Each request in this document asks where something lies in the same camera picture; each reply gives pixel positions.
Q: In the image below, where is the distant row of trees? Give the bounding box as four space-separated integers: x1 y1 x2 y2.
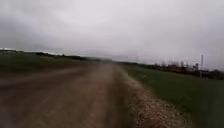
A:
0 49 111 63

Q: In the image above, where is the grass field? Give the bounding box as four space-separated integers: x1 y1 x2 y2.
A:
124 64 224 128
0 53 91 73

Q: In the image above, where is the dirt track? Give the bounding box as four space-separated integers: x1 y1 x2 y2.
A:
0 63 134 128

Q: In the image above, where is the row of trees and buildings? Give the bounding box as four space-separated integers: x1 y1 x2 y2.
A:
126 59 224 80

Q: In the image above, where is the pole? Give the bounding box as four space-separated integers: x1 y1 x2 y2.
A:
199 54 204 79

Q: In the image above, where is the pale gravel verge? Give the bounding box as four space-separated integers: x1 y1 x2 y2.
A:
116 64 194 128

